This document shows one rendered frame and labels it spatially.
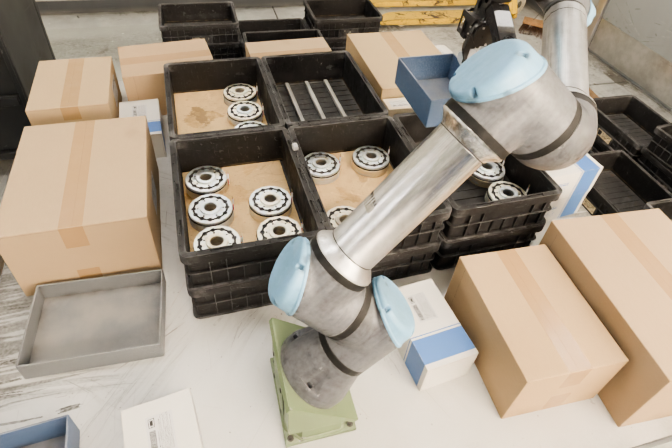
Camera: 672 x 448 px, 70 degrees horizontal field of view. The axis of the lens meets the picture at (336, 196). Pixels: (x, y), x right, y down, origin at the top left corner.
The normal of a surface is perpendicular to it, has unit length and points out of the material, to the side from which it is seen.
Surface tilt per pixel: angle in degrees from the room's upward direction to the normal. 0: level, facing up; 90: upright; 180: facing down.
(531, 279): 0
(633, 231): 0
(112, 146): 0
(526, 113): 76
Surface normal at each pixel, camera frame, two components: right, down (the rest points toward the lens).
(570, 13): -0.08, -0.60
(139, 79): 0.37, 0.65
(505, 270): 0.07, -0.73
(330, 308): 0.29, 0.47
